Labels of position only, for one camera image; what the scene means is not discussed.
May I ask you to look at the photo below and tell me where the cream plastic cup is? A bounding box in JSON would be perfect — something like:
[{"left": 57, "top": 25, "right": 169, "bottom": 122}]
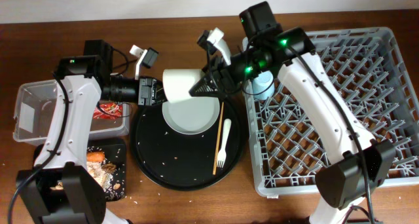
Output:
[{"left": 162, "top": 69, "right": 204, "bottom": 103}]

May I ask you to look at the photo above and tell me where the light grey plate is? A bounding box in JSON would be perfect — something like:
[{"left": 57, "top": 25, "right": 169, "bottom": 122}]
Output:
[{"left": 162, "top": 97, "right": 220, "bottom": 135}]

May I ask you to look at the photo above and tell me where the blue plastic cup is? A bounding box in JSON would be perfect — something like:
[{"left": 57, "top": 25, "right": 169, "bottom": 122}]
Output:
[{"left": 251, "top": 71, "right": 275, "bottom": 101}]

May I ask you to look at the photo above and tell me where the red snack wrapper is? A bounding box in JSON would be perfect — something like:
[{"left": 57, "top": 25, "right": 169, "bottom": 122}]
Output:
[{"left": 93, "top": 103, "right": 123, "bottom": 120}]

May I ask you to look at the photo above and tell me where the wooden chopstick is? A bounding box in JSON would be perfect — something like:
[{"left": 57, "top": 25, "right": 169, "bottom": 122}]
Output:
[{"left": 212, "top": 102, "right": 225, "bottom": 176}]

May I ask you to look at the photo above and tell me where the white plastic fork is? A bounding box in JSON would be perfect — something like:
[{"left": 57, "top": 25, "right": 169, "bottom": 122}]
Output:
[{"left": 217, "top": 119, "right": 232, "bottom": 168}]

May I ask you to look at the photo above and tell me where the orange carrot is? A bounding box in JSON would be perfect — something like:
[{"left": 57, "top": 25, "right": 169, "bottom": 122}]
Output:
[{"left": 86, "top": 151, "right": 105, "bottom": 162}]

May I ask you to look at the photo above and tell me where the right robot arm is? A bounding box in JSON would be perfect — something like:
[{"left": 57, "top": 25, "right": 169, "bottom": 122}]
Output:
[{"left": 189, "top": 2, "right": 395, "bottom": 223}]

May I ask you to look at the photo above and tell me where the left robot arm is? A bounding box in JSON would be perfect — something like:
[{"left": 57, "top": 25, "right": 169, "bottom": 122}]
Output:
[{"left": 7, "top": 39, "right": 166, "bottom": 223}]

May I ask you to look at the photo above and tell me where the grey dishwasher rack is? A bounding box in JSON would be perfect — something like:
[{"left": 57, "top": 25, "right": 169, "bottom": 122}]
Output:
[{"left": 245, "top": 27, "right": 418, "bottom": 198}]

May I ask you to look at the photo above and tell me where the black rectangular tray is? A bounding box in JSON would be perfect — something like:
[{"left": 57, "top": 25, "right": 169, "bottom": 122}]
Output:
[{"left": 35, "top": 138, "right": 126, "bottom": 202}]

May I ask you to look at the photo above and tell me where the round black serving tray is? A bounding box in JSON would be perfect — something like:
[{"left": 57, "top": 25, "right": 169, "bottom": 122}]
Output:
[{"left": 130, "top": 96, "right": 248, "bottom": 191}]

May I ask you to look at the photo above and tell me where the food scraps pile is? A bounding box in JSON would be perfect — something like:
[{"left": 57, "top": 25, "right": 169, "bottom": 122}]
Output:
[{"left": 48, "top": 147, "right": 126, "bottom": 200}]

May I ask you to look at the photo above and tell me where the clear plastic bin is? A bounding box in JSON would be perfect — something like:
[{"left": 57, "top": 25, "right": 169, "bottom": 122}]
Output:
[{"left": 13, "top": 80, "right": 131, "bottom": 146}]

